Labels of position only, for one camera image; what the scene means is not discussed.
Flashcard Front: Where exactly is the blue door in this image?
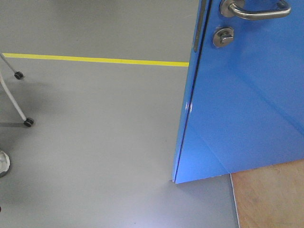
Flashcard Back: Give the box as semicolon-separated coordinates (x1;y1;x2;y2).
172;0;304;184

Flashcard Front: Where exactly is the steel thumb turn lock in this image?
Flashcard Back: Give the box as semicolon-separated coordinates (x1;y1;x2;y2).
212;27;234;48

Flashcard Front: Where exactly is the grey chair leg with caster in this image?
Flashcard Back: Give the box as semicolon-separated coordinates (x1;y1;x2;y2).
0;53;24;80

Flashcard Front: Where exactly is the plywood base platform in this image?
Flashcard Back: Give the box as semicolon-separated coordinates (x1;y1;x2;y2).
231;160;304;228

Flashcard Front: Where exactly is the white sneaker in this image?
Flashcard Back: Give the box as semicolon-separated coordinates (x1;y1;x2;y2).
0;151;10;177

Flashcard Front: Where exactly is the steel door handle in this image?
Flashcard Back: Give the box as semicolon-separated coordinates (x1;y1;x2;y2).
219;0;292;21

